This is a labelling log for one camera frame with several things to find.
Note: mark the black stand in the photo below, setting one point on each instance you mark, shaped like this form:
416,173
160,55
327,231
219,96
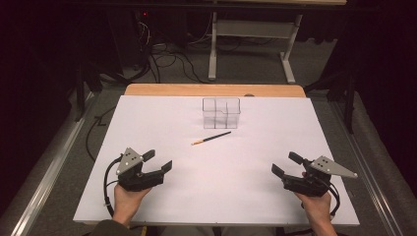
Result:
350,98
80,91

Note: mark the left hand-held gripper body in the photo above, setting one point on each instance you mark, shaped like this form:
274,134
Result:
131,178

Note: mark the white board cover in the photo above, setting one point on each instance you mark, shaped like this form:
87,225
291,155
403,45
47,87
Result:
213,187

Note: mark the clear plastic organizer box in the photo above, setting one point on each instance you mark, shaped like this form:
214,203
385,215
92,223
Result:
221,113

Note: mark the person's left hand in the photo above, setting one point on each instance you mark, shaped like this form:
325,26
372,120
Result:
126,205

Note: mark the metal floor rail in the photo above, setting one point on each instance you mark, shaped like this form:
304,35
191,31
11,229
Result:
364,177
49,180

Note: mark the person's right hand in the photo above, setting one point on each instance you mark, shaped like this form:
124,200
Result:
316,208

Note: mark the wooden table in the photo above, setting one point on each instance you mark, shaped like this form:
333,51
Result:
196,89

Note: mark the white metal desk frame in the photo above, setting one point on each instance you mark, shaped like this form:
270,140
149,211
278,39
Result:
252,29

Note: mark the dark computer tower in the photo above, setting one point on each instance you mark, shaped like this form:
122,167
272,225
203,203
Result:
128,39

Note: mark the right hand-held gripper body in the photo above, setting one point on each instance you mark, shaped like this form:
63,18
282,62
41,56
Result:
308,183

